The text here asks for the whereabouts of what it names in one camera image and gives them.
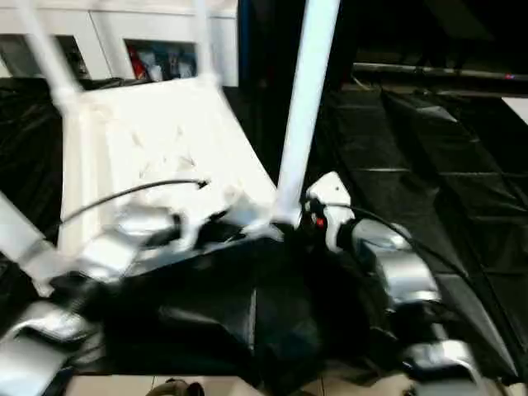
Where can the white plastic table top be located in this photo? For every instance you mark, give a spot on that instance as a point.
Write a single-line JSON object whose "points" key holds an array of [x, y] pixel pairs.
{"points": [[165, 132]]}

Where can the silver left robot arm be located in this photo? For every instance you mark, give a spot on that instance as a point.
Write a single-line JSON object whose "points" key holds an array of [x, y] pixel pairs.
{"points": [[124, 239]]}

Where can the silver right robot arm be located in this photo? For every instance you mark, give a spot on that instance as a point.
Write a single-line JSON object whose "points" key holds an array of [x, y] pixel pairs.
{"points": [[396, 272]]}

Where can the black work mat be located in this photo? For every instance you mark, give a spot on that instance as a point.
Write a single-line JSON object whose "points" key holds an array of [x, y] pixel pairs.
{"points": [[445, 165]]}

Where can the dark robot left foot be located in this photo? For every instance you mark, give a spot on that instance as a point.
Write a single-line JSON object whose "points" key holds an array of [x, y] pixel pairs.
{"points": [[173, 388]]}

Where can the white glass-door cabinet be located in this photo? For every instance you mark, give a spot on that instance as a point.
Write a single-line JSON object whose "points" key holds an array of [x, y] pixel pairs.
{"points": [[107, 25]]}

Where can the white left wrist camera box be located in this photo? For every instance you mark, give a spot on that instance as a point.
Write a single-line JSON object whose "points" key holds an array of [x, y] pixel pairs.
{"points": [[206, 202]]}

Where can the silver metal rail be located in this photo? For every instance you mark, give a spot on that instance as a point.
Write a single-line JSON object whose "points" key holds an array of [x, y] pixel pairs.
{"points": [[445, 73]]}

